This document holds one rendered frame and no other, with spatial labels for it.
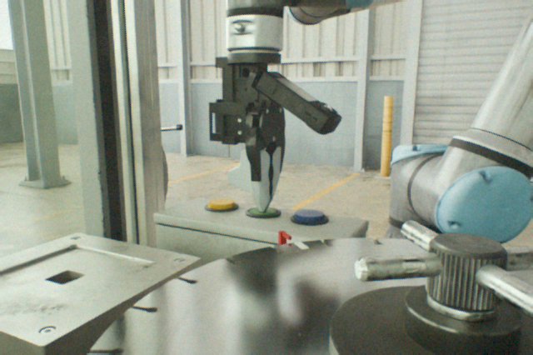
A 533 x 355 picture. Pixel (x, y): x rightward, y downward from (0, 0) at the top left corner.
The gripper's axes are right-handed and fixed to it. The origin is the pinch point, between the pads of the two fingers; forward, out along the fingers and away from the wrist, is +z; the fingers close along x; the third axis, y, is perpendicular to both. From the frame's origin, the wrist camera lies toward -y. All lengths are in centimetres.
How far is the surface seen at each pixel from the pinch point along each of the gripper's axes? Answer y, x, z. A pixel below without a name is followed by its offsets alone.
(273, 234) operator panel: -4.4, 6.9, 1.9
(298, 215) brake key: -5.4, 1.6, 0.7
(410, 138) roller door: 74, -549, 45
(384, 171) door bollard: 94, -506, 82
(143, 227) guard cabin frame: 18.0, 5.3, 4.8
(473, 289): -27.1, 35.2, -7.6
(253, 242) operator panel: -1.5, 6.8, 3.5
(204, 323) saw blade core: -15.1, 36.6, -3.6
